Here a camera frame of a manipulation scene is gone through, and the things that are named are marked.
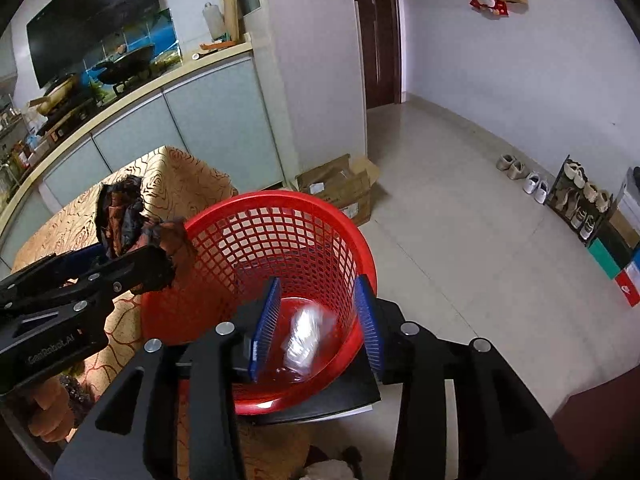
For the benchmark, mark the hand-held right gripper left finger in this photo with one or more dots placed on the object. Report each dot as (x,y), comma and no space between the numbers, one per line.
(265,325)

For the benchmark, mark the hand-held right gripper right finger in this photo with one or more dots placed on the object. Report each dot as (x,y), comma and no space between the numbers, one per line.
(370,330)

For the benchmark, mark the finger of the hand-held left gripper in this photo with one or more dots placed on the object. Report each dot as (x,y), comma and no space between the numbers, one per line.
(140,270)
(82,260)

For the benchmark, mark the red plastic basket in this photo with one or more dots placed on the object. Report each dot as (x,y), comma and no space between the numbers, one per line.
(280,230)

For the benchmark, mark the rose-patterned tablecloth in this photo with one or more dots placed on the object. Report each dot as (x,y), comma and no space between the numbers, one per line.
(60,225)

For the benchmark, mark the clear plastic wrapper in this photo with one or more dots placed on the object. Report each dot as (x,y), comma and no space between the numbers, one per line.
(305,340)

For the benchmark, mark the metal spice rack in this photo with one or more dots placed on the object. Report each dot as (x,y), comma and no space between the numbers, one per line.
(12,160)

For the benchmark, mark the cardboard box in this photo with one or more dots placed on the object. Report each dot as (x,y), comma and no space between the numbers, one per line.
(330,185)

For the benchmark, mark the black gas stove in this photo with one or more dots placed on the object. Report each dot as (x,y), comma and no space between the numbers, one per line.
(75,107)

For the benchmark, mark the kitchen counter with cabinets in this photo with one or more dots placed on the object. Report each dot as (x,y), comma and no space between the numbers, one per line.
(210,110)

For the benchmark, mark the black wok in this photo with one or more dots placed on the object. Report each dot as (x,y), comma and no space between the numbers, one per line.
(125,62)

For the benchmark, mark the beige shoe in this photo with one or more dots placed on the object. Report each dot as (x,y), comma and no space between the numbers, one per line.
(516,170)
(505,162)

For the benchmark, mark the white shoe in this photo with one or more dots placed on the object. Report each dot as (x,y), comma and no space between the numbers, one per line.
(531,182)
(542,192)

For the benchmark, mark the orange tray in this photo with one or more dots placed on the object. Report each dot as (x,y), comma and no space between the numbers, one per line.
(220,46)

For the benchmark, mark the black shoe rack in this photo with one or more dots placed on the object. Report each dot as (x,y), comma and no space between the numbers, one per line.
(575,205)

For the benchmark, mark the green box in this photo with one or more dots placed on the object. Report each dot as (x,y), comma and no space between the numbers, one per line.
(607,257)

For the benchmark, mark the red and white box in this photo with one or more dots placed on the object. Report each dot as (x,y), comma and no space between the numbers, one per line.
(629,285)

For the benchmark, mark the brown box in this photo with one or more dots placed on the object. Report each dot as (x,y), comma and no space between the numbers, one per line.
(625,227)

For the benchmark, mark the wooden cutting board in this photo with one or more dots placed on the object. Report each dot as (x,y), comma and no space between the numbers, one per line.
(231,5)

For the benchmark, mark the dark wooden door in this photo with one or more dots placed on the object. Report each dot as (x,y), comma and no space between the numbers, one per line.
(380,35)

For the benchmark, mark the grey storage box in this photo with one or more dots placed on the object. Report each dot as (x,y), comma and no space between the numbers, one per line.
(631,190)

